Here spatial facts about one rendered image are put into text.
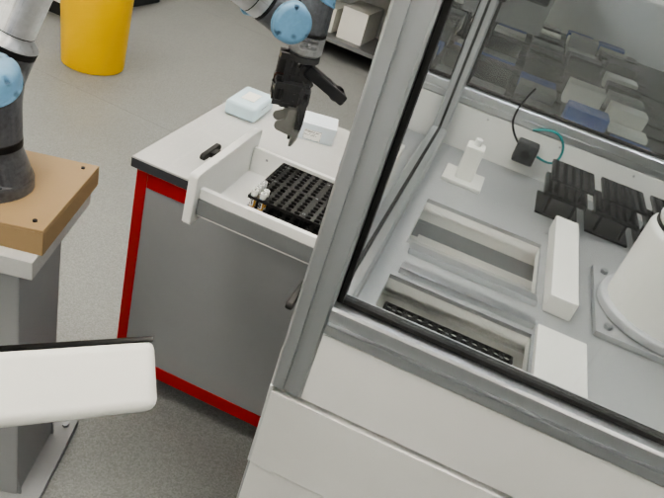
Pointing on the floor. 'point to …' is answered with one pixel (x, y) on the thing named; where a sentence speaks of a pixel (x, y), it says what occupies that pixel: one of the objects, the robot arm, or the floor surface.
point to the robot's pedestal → (35, 453)
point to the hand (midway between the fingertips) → (292, 137)
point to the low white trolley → (210, 271)
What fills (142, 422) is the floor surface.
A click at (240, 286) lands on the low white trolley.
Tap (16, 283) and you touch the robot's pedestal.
